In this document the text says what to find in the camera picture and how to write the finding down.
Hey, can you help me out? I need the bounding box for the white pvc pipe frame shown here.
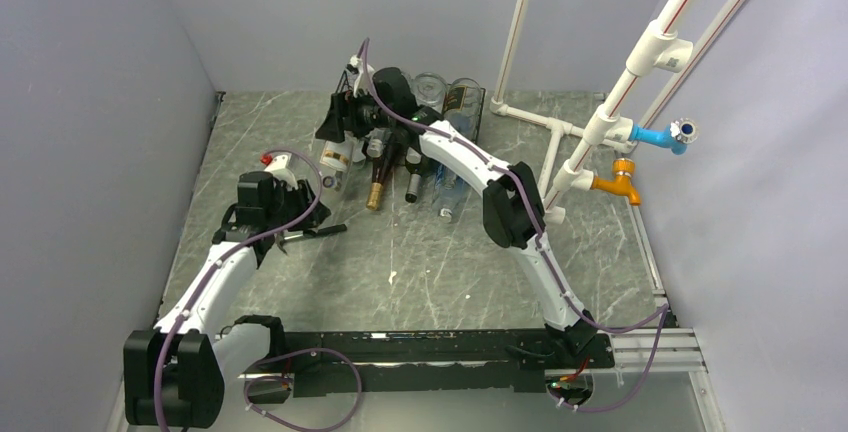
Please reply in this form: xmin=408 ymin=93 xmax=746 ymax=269
xmin=490 ymin=0 xmax=744 ymax=222

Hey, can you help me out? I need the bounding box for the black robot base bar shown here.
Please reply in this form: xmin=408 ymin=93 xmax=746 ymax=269
xmin=245 ymin=328 xmax=615 ymax=398

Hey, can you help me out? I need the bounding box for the purple cable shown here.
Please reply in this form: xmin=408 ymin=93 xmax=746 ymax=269
xmin=357 ymin=38 xmax=672 ymax=416
xmin=152 ymin=148 xmax=364 ymax=432

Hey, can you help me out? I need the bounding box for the small black hammer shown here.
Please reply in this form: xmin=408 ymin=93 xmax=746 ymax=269
xmin=275 ymin=223 xmax=348 ymax=254

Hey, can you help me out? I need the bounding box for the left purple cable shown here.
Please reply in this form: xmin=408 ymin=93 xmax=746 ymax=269
xmin=152 ymin=148 xmax=364 ymax=432

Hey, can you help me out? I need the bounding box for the clear bottle dark neck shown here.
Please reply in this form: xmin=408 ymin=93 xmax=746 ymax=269
xmin=399 ymin=70 xmax=447 ymax=167

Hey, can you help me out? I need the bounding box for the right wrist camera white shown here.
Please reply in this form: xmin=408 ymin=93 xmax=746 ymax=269
xmin=345 ymin=55 xmax=375 ymax=98

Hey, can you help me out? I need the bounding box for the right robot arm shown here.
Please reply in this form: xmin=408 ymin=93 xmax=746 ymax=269
xmin=315 ymin=65 xmax=598 ymax=367

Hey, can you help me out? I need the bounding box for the lower bottle silver cap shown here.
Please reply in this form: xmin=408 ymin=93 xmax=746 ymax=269
xmin=404 ymin=173 xmax=422 ymax=203

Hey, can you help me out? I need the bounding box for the clear bottle silver cap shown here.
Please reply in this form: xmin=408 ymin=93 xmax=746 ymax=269
xmin=365 ymin=128 xmax=393 ymax=160

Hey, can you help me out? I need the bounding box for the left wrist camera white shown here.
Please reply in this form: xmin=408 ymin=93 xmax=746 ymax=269
xmin=260 ymin=152 xmax=301 ymax=189

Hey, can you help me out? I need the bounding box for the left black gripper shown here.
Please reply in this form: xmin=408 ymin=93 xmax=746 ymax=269
xmin=264 ymin=177 xmax=329 ymax=232

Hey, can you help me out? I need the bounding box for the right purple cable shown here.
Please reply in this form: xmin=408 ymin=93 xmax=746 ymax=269
xmin=357 ymin=38 xmax=672 ymax=416

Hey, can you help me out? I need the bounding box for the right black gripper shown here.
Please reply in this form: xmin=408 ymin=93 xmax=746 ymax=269
xmin=313 ymin=89 xmax=394 ymax=146

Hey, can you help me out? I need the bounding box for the dark wine bottle gold cap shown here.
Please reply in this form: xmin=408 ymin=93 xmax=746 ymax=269
xmin=366 ymin=133 xmax=403 ymax=211

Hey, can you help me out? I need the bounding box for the clear bottle blue medallion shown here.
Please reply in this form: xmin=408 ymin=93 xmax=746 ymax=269
xmin=319 ymin=139 xmax=354 ymax=193

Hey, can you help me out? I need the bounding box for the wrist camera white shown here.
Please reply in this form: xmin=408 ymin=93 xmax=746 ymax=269
xmin=345 ymin=55 xmax=375 ymax=98
xmin=260 ymin=152 xmax=301 ymax=189

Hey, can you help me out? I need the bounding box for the blue faucet tap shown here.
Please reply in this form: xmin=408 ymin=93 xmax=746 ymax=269
xmin=628 ymin=118 xmax=699 ymax=155

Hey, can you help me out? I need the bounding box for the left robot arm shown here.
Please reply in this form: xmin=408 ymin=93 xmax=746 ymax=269
xmin=123 ymin=171 xmax=330 ymax=431

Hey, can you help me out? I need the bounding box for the blue tinted clear bottle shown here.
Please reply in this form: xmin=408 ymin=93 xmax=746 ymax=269
xmin=433 ymin=78 xmax=485 ymax=223

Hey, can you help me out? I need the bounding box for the black wire wine rack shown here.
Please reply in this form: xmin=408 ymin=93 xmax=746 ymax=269
xmin=322 ymin=69 xmax=488 ymax=188

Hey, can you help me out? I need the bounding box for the orange faucet tap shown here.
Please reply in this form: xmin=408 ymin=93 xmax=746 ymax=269
xmin=590 ymin=157 xmax=642 ymax=207

